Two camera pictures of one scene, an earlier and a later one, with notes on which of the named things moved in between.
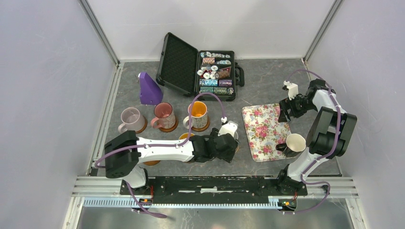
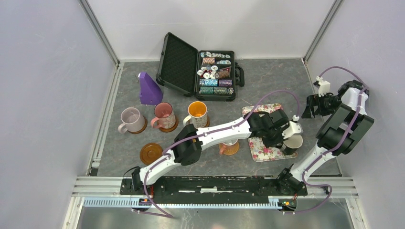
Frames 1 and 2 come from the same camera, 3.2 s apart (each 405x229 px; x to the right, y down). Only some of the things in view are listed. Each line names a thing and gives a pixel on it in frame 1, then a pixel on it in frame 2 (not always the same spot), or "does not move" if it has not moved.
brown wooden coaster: [172, 128] does not move
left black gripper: [227, 156] to [279, 139]
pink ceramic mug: [165, 118] does not move
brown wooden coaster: [144, 127] does not move
